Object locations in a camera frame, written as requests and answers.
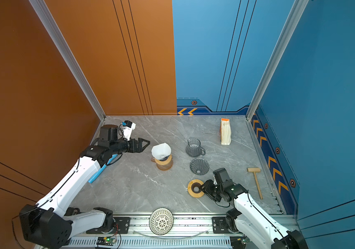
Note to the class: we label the aluminium mounting rail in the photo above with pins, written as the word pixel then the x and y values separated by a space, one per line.
pixel 175 231

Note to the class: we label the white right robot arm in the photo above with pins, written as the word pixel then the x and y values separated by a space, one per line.
pixel 247 217

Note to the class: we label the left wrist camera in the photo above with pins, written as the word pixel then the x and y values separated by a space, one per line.
pixel 127 128

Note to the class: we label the wooden mallet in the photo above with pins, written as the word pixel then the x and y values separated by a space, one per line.
pixel 254 171

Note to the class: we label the white woven basket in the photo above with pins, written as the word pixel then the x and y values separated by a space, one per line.
pixel 161 221

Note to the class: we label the grey glass mug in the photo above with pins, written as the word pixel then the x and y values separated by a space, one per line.
pixel 194 148

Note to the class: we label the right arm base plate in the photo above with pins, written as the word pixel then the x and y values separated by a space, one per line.
pixel 222 224

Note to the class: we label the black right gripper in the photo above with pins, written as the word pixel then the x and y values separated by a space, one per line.
pixel 206 188

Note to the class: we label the aluminium corner post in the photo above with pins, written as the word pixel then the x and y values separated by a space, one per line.
pixel 49 23
pixel 288 30

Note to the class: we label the left green circuit board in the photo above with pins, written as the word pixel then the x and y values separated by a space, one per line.
pixel 106 241

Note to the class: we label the aluminium corner post left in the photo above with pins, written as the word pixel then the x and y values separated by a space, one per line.
pixel 49 23

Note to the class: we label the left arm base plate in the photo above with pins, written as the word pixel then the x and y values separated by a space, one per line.
pixel 120 225

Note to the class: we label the aluminium corner post right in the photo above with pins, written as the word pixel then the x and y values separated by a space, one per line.
pixel 288 30

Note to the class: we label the cream coffee filter pack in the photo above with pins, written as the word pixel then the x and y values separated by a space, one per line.
pixel 225 131

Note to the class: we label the grey glass dripper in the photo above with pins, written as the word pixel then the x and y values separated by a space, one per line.
pixel 199 166

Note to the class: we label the wooden dripper ring holder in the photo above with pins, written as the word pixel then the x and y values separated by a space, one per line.
pixel 165 162

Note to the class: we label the green circuit board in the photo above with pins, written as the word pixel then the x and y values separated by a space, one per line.
pixel 106 241
pixel 238 242

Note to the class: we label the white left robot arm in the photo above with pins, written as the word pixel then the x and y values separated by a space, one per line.
pixel 47 223

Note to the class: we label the white paper coffee filter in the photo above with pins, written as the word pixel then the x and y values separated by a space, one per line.
pixel 161 152

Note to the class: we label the right green circuit board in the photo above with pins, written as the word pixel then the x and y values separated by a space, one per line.
pixel 238 242

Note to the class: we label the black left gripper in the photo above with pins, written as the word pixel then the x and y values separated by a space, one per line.
pixel 140 148

